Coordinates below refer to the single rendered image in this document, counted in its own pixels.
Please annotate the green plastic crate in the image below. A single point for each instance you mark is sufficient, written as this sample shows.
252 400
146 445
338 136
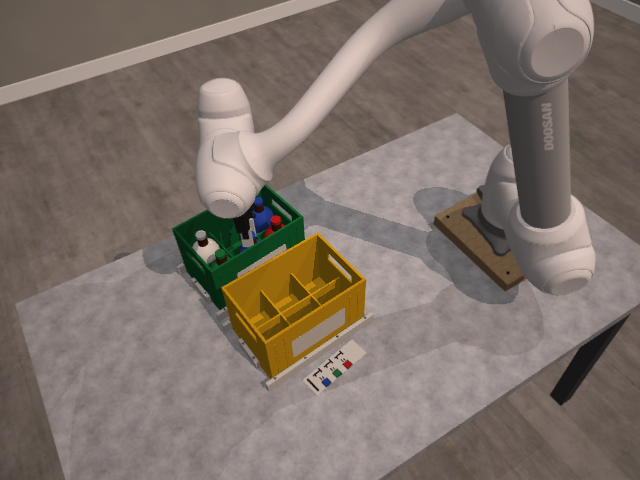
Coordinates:
223 231

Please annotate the white paper pick list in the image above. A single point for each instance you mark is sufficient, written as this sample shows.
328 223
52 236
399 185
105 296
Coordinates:
334 367

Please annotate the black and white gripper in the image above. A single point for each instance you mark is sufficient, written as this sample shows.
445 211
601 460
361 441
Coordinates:
243 224

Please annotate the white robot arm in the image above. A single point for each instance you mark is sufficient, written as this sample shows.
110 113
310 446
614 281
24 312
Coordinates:
534 41

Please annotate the yellow crate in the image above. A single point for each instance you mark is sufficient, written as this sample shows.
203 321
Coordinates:
297 282

